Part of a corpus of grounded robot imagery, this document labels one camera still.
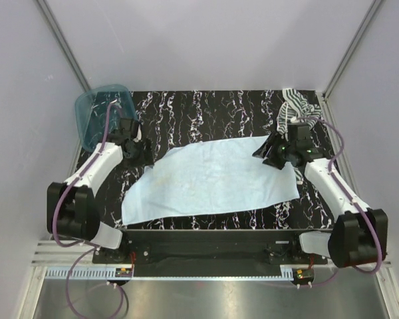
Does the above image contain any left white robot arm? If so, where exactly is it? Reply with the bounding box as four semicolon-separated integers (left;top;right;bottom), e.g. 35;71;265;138
47;139;154;263

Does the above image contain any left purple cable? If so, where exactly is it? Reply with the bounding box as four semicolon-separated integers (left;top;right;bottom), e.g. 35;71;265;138
51;101;132;318

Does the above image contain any light blue towel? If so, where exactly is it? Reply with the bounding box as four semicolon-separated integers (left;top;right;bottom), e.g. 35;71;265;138
121;136;299;225

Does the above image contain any right aluminium frame post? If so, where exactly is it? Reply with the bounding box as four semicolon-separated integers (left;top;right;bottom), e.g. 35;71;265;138
322;0;385;100

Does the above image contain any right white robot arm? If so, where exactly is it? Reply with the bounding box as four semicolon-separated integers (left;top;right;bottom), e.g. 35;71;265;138
253;133;388;270

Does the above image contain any white slotted cable duct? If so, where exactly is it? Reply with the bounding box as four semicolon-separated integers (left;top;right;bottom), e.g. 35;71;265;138
46;265;295;282

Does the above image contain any teal transparent plastic bin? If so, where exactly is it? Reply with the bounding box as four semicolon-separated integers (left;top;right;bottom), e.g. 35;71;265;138
74;84;138;152

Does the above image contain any purple cable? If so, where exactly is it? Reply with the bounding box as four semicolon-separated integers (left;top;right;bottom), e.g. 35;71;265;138
51;101;132;318
295;116;385;288

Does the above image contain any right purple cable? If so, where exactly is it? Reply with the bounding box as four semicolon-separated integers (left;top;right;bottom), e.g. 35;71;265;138
295;116;385;288

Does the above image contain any black white striped towel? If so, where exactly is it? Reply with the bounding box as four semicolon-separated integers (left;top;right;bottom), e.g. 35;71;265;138
275;88;322;185

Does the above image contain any left aluminium frame post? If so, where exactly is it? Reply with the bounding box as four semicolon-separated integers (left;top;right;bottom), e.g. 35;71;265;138
33;0;91;92

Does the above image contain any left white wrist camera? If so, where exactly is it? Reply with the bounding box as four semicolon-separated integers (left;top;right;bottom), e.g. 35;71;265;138
115;118;142;142

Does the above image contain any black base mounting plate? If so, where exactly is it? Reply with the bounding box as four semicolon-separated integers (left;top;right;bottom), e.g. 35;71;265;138
92;229;327;265

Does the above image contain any aluminium frame post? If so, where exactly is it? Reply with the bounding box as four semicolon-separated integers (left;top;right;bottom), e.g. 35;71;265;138
322;0;385;100
33;0;91;92

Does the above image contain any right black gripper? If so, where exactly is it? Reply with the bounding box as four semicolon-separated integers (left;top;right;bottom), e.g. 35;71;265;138
252;130;295;171

